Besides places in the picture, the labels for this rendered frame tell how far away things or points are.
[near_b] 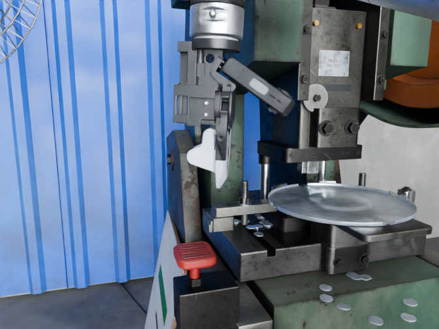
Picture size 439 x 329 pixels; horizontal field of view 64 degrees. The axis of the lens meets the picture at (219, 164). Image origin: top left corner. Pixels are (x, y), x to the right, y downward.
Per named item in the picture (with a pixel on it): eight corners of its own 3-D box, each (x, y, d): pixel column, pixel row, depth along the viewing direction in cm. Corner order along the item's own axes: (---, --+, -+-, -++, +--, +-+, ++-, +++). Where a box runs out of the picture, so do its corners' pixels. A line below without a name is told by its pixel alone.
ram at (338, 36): (372, 149, 73) (384, -3, 68) (308, 151, 69) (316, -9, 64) (325, 140, 89) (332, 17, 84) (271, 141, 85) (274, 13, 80)
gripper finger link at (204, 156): (188, 185, 54) (190, 125, 52) (226, 188, 53) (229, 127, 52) (183, 190, 51) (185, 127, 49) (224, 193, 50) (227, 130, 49)
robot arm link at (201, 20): (245, 15, 52) (242, 1, 44) (243, 47, 53) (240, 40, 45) (196, 14, 53) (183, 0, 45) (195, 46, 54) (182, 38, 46)
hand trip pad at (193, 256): (219, 303, 53) (219, 256, 52) (179, 309, 52) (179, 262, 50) (207, 281, 60) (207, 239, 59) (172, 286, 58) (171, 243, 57)
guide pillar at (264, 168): (270, 202, 89) (272, 147, 86) (262, 203, 88) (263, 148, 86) (266, 200, 91) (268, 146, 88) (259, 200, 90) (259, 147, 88)
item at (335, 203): (313, 234, 56) (313, 230, 55) (247, 190, 83) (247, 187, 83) (454, 217, 64) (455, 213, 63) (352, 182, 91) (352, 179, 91)
